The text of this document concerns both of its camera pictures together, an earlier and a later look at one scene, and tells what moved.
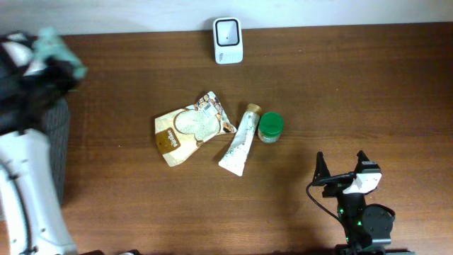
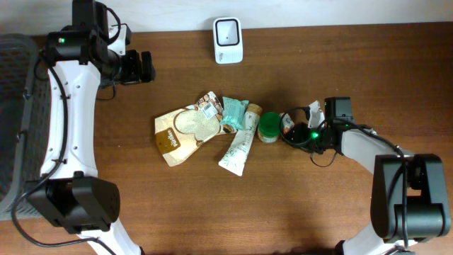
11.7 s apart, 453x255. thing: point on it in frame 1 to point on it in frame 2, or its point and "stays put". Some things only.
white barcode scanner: (228, 40) stays put
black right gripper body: (335, 190) to (318, 143)
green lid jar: (271, 125) stays put
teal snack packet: (48, 44) to (233, 111)
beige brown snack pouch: (178, 133) stays put
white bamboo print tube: (234, 159) stays put
